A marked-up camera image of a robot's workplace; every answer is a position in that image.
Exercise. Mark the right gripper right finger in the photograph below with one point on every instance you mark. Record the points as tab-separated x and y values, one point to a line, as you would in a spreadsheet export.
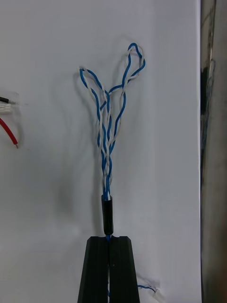
123	272

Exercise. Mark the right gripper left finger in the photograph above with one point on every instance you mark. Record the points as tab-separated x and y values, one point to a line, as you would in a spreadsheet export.
94	272

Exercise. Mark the white paper sheet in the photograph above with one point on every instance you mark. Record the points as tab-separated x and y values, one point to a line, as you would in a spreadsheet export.
47	189

